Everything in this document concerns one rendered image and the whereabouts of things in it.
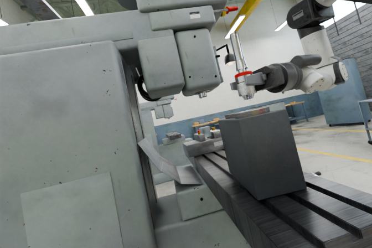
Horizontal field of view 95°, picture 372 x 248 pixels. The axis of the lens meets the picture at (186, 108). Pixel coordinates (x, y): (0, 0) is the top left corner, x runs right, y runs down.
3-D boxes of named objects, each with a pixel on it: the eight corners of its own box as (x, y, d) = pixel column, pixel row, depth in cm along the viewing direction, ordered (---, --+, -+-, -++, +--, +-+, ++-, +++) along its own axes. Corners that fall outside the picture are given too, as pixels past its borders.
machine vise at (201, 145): (233, 141, 117) (230, 125, 118) (244, 143, 103) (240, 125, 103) (184, 153, 111) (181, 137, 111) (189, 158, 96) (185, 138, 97)
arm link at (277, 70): (236, 73, 53) (263, 70, 58) (243, 102, 53) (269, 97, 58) (269, 56, 42) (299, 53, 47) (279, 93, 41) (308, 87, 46)
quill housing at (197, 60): (212, 92, 106) (201, 43, 108) (223, 84, 86) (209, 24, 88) (182, 98, 103) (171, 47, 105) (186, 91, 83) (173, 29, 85)
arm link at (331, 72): (299, 92, 65) (317, 96, 76) (332, 83, 57) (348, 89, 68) (293, 66, 67) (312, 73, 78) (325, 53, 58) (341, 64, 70)
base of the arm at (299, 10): (318, 32, 79) (305, 14, 82) (348, 7, 67) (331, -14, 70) (295, 37, 74) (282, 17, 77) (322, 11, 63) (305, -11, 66)
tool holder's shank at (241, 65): (242, 74, 48) (233, 36, 49) (251, 71, 45) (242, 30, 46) (234, 75, 47) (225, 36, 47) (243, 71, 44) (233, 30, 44)
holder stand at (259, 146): (262, 164, 61) (248, 109, 62) (308, 189, 39) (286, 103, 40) (229, 172, 60) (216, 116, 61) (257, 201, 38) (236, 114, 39)
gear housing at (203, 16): (205, 44, 111) (202, 29, 111) (217, 21, 87) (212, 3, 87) (154, 52, 106) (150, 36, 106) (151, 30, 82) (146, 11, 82)
